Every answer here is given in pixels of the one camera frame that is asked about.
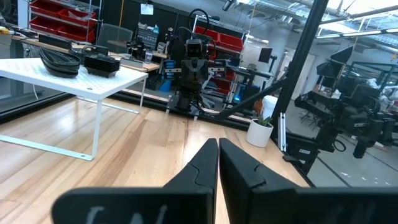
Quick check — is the black lamp shade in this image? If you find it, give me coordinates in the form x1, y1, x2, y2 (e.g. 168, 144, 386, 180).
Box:
329, 45, 354, 65

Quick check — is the red storage bin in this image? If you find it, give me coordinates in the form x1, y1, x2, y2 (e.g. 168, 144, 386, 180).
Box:
194, 26, 245, 53

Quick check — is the wooden workbench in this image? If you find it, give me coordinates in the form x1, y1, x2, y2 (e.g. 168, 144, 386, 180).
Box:
0, 26, 169, 73

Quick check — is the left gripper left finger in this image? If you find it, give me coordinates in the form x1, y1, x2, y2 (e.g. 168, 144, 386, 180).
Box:
50, 138, 219, 224

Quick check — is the white strip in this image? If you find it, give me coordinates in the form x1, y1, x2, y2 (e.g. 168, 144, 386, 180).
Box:
279, 112, 287, 152

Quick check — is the black leaf mini plate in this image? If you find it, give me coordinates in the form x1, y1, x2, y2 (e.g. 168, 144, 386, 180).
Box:
43, 67, 80, 79
37, 47, 81, 68

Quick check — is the small plant in white pot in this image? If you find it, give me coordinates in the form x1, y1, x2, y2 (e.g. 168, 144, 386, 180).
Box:
245, 114, 275, 149

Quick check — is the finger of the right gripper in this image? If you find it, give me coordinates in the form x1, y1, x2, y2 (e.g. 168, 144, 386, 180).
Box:
195, 59, 208, 80
182, 59, 195, 80

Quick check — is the blue box stack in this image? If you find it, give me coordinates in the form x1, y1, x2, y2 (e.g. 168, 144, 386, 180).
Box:
158, 58, 177, 93

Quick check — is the white paper sign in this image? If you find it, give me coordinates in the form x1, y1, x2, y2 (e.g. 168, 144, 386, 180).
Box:
140, 2, 154, 16

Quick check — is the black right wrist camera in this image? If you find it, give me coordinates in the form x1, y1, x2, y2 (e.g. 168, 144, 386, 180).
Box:
185, 39, 205, 59

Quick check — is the neighbouring black robot station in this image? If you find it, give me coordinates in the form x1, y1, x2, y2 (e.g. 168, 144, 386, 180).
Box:
282, 60, 398, 175

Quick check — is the grey mesh chair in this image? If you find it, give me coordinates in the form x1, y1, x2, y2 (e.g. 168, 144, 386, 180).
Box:
96, 23, 134, 54

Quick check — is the black monitor on stand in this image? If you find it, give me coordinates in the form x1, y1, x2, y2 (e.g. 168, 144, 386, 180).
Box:
257, 47, 278, 73

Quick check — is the red bin storage rack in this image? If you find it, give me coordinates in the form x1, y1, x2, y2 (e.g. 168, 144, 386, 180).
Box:
28, 0, 103, 44

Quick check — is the black bar on workbench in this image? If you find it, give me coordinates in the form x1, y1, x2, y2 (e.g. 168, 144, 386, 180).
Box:
37, 33, 73, 50

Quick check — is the white perforated riser shelf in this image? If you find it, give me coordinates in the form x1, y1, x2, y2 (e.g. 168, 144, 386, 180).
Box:
0, 57, 149, 162

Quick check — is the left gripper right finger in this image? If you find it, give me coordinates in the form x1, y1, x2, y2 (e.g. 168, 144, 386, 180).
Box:
218, 138, 398, 224

